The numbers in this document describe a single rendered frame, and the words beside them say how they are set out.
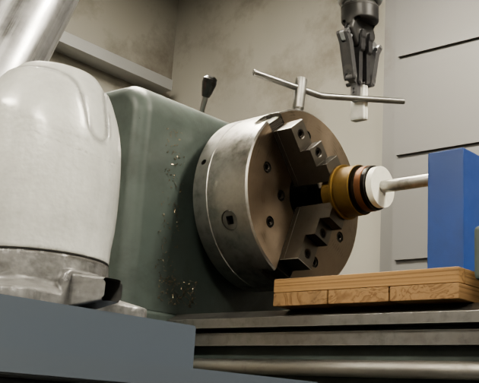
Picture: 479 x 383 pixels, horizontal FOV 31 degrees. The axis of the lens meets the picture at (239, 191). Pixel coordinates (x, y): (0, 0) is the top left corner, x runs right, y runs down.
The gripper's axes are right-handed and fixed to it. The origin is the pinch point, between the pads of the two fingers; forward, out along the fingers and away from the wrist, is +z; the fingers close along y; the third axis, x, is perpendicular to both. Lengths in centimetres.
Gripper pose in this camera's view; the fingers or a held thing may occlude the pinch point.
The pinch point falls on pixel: (359, 103)
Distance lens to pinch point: 169.2
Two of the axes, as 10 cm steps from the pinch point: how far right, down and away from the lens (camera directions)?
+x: -7.4, 1.0, 6.6
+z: -0.3, 9.8, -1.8
